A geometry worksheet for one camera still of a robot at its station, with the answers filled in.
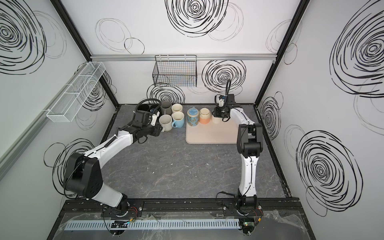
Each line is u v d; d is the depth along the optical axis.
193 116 0.99
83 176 0.44
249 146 0.59
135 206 0.74
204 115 1.02
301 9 0.73
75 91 0.72
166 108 1.04
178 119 0.99
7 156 0.51
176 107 1.06
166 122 1.05
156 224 0.77
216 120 1.05
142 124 0.68
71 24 0.77
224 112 0.80
